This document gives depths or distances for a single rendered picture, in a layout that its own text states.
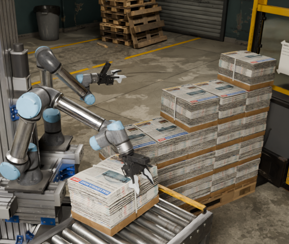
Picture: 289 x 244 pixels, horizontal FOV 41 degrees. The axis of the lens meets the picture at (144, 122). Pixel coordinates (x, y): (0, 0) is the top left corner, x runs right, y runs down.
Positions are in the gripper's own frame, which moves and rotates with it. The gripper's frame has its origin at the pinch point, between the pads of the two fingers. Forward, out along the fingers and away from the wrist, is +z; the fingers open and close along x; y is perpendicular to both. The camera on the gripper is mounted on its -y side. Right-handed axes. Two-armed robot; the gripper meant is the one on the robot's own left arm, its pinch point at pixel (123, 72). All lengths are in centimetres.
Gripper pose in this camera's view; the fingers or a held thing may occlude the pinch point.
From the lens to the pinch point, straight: 293.3
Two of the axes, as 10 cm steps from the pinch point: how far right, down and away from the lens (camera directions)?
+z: 9.3, -1.2, 3.4
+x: 3.6, 5.1, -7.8
